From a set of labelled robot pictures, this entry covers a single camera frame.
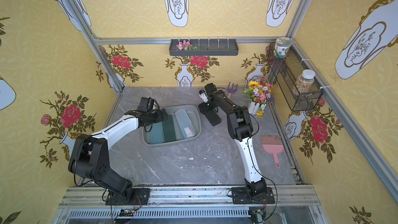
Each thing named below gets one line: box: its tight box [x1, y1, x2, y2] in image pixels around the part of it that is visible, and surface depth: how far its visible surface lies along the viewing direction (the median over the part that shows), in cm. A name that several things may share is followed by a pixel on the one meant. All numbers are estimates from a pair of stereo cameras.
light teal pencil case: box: [149, 121, 164, 145], surface depth 94 cm
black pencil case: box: [203, 109, 222, 127], surface depth 104 cm
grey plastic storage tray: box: [141, 104, 202, 147], surface depth 97 cm
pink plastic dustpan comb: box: [260, 134, 284, 169], surface depth 92 cm
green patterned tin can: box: [274, 36, 293, 59], surface depth 87 cm
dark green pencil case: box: [162, 114, 177, 143], surface depth 97 cm
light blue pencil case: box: [171, 113, 186, 141], surface depth 99 cm
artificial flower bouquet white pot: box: [243, 76, 273, 118], surface depth 97 cm
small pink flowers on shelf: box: [175, 39, 198, 51], surface depth 89 cm
